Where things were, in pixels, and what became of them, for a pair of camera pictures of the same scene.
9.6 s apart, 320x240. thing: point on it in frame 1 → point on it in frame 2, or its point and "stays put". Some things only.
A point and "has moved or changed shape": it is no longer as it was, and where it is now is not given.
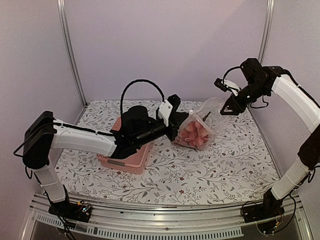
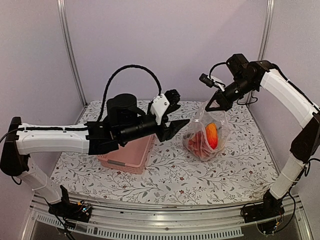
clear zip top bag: [198, 128] has moved or changed shape
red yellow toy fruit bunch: [194, 134] → [197, 143]
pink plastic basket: [134, 163] stays put
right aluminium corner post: [266, 31] stays put
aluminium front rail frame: [119, 219] stays put
